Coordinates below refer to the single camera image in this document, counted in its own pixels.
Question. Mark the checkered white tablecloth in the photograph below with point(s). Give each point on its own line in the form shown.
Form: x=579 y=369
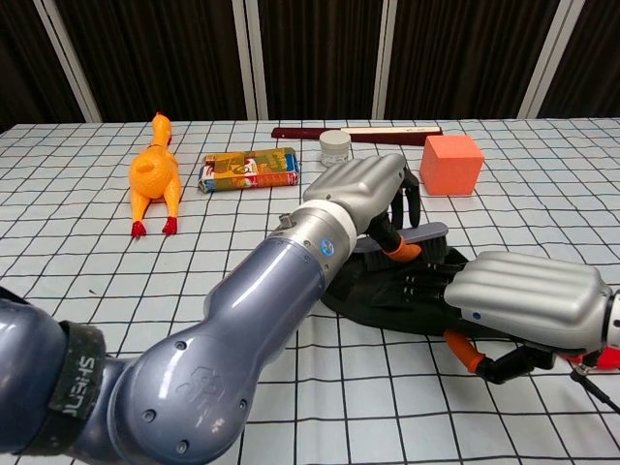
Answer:
x=145 y=271

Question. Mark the red plastic disc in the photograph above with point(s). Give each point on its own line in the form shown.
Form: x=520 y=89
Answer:
x=605 y=361

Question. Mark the colourful snack package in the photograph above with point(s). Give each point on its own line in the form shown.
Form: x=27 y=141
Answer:
x=252 y=169

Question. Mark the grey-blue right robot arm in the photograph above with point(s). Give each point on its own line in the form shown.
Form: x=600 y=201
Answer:
x=612 y=319

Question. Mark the black slipper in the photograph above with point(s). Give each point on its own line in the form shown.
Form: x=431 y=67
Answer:
x=358 y=290

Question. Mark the white metal frame post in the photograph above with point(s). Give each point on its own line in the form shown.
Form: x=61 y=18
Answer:
x=387 y=58
x=249 y=58
x=68 y=60
x=547 y=58

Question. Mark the grey orange brush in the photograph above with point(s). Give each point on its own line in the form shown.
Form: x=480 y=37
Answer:
x=426 y=232

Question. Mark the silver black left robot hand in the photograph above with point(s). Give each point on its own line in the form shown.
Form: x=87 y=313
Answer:
x=358 y=186

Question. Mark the black pleated curtain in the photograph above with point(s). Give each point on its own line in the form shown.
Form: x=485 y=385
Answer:
x=169 y=48

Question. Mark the orange foam cube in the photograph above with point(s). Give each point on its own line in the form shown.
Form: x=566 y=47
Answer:
x=450 y=167

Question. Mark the yellow rubber chicken toy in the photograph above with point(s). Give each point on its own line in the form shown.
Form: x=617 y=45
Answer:
x=155 y=174

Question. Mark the small grey-lidded jar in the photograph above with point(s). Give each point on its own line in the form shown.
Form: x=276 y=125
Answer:
x=334 y=147

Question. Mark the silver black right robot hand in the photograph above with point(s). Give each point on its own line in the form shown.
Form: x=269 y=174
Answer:
x=528 y=300

